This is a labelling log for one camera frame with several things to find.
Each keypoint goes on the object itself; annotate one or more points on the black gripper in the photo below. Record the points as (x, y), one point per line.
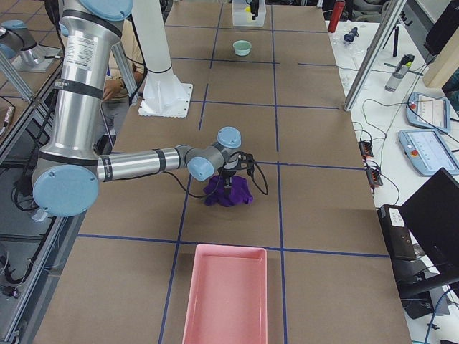
(228, 173)
(254, 5)

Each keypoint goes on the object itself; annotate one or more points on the purple cloth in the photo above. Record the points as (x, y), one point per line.
(217, 193)

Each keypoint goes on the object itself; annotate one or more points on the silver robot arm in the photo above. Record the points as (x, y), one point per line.
(16, 38)
(68, 173)

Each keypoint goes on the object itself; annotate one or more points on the black desktop computer box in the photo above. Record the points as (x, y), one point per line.
(396, 235)

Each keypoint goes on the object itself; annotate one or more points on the clear plastic bin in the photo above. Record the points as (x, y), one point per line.
(240, 18)

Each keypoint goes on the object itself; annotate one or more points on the green ceramic bowl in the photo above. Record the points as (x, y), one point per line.
(242, 48)

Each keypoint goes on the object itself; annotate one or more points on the red water bottle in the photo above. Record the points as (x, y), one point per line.
(336, 15)

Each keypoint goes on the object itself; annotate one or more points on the pink plastic tray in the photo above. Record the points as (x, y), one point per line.
(228, 296)

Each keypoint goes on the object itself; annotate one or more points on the seated person beige shirt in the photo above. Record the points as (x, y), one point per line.
(115, 102)

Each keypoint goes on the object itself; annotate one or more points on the upper orange terminal block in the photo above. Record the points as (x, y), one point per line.
(365, 148)

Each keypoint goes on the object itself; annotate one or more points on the orange terminal block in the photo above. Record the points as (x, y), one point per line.
(374, 177)
(365, 148)

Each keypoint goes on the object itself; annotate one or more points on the lower orange terminal block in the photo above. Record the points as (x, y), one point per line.
(374, 177)

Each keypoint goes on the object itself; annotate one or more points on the clear water bottle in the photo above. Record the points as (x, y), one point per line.
(400, 71)

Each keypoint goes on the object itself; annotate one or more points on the upper teach pendant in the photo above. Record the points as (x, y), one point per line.
(425, 111)

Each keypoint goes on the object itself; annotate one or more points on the teach pendant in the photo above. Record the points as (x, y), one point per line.
(425, 111)
(427, 151)

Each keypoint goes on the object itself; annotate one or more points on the lower teach pendant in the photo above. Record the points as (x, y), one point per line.
(427, 151)

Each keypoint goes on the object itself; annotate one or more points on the black monitor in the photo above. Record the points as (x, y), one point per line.
(431, 216)

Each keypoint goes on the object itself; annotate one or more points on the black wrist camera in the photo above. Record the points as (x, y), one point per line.
(245, 162)

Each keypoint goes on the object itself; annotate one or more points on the aluminium frame post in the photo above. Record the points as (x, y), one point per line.
(383, 31)

